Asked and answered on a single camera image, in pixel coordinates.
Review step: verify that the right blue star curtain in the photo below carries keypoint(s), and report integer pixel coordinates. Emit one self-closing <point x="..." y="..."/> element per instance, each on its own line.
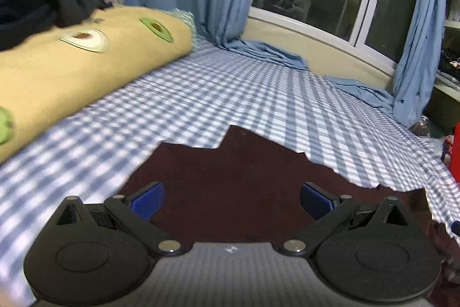
<point x="416" y="72"/>

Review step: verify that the yellow avocado print pillow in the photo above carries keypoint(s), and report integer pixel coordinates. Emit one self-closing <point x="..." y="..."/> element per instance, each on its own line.
<point x="54" y="74"/>

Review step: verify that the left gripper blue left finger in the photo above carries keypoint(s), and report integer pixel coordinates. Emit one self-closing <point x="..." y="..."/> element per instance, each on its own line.
<point x="147" y="201"/>

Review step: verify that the maroon printed t-shirt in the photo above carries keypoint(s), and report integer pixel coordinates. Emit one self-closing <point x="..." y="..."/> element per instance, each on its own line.
<point x="232" y="232"/>

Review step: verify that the blue checked bed sheet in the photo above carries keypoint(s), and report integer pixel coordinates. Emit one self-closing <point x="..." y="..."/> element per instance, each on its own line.
<point x="193" y="101"/>

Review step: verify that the green checked cushion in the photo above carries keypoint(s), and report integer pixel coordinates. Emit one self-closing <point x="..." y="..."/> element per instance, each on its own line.
<point x="188" y="19"/>

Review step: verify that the dark clothes pile on pillow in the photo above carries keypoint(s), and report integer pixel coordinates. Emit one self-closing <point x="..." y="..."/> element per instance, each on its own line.
<point x="22" y="18"/>

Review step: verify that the red fabric tote bag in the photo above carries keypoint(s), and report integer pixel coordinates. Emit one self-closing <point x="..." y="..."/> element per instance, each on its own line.
<point x="455" y="152"/>

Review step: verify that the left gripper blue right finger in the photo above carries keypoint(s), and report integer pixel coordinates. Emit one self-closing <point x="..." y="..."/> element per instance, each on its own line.
<point x="316" y="201"/>

